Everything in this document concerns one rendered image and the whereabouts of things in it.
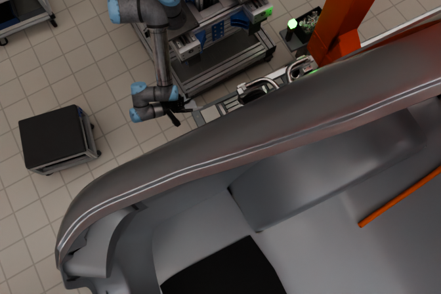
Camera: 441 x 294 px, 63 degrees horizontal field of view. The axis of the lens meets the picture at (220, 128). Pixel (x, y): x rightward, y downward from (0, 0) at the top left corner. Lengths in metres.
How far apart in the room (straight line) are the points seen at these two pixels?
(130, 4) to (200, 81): 1.16
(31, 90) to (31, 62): 0.25
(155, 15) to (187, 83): 1.12
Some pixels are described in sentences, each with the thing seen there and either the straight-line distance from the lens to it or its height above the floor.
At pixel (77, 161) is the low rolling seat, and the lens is 2.70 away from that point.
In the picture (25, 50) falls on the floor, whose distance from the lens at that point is 3.42.
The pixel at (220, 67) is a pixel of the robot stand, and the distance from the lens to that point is 2.66.
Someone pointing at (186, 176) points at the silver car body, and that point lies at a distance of 0.91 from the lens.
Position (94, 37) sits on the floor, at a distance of 3.25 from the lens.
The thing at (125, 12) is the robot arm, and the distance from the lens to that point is 1.59.
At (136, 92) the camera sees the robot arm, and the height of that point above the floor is 1.07.
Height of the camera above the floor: 2.59
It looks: 73 degrees down
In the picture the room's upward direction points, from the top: 3 degrees counter-clockwise
